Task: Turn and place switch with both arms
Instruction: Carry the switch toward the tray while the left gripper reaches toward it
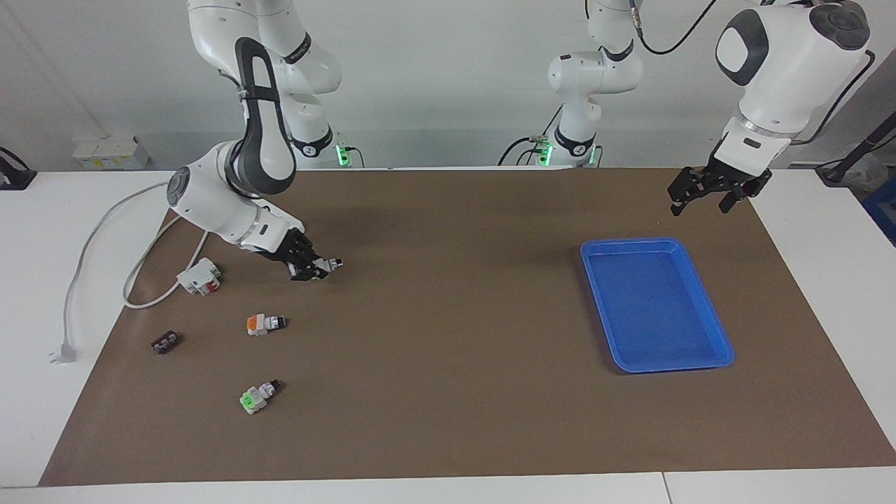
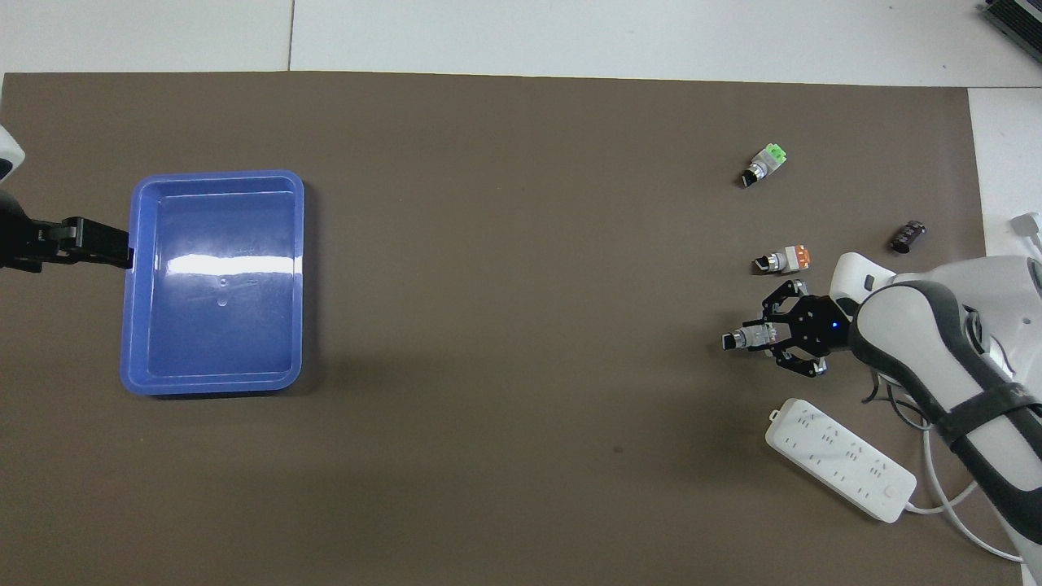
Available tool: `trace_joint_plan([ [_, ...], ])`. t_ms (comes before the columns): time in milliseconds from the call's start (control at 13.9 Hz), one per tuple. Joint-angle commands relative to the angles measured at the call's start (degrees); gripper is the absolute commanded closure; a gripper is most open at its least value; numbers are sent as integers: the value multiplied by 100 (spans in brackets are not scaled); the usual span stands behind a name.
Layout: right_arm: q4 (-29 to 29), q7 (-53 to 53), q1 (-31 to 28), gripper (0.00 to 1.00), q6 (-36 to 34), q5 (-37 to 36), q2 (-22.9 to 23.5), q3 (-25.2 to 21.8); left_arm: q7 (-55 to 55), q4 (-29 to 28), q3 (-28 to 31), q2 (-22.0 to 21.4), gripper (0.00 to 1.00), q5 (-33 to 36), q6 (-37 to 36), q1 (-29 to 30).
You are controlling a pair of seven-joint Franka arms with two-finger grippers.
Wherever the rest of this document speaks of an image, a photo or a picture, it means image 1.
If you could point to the green selector switch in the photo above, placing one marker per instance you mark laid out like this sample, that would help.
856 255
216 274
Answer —
255 397
327 267

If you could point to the dark brown terminal block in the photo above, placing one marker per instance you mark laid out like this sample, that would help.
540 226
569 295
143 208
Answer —
166 343

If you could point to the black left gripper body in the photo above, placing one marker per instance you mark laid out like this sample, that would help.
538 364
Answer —
735 177

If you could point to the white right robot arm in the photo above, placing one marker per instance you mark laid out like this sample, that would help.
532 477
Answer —
210 203

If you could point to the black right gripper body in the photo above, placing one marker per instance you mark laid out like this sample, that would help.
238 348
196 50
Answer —
283 246

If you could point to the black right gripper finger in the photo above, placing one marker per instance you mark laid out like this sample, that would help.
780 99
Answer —
311 252
306 274

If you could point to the white cardboard box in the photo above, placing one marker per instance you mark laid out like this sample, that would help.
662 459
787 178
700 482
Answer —
108 152

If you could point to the orange selector switch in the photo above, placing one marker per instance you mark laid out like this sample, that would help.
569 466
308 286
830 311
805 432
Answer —
260 325

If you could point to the blue crate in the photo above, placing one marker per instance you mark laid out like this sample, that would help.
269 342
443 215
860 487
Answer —
883 217

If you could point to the brown table mat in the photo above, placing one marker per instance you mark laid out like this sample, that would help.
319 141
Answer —
448 350

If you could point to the black clamp mount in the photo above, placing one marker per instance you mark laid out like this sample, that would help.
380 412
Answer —
14 175

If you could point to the blue plastic tray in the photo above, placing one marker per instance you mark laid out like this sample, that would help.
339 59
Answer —
654 308

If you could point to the white red circuit breaker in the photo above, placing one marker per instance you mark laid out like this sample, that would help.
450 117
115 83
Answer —
199 276

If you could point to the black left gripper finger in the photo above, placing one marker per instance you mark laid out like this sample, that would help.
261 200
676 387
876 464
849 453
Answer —
736 197
684 189

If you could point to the black stand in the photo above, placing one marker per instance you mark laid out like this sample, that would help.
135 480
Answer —
857 150

